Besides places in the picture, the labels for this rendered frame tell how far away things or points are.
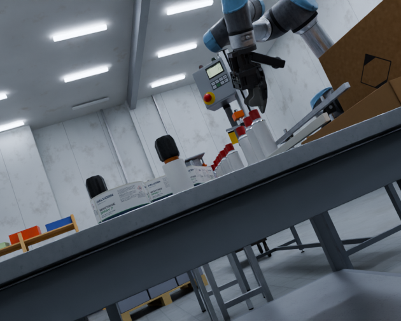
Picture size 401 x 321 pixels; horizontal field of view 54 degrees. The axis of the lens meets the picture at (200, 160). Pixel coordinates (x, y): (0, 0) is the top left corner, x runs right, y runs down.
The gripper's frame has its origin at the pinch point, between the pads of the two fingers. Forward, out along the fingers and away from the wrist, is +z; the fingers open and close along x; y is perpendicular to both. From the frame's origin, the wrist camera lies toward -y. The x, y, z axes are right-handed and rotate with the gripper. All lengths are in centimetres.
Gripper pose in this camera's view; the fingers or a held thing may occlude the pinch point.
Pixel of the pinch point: (263, 108)
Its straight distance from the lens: 126.8
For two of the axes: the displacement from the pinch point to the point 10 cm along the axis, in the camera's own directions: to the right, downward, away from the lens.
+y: -9.2, 3.4, -2.1
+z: 2.6, 9.0, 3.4
